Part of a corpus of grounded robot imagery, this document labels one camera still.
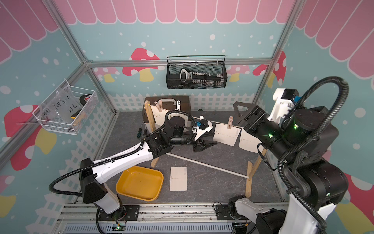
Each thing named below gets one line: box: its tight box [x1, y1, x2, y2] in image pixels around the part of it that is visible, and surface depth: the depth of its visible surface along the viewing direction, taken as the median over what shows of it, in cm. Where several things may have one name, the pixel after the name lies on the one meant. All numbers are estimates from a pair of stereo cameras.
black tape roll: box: [79, 94, 92, 106], surface depth 82 cm
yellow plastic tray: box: [115, 165, 165, 202], surface depth 84 cm
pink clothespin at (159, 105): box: [156, 99, 163, 113], surface depth 62 cm
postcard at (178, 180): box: [169, 166, 188, 192], surface depth 87 cm
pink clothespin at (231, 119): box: [227, 116, 234, 130], surface depth 56 cm
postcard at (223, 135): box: [212, 123, 242, 147], surface depth 60 cm
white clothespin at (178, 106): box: [174, 100, 181, 111], surface depth 60 cm
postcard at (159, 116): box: [148, 104, 172, 125], surface depth 67 cm
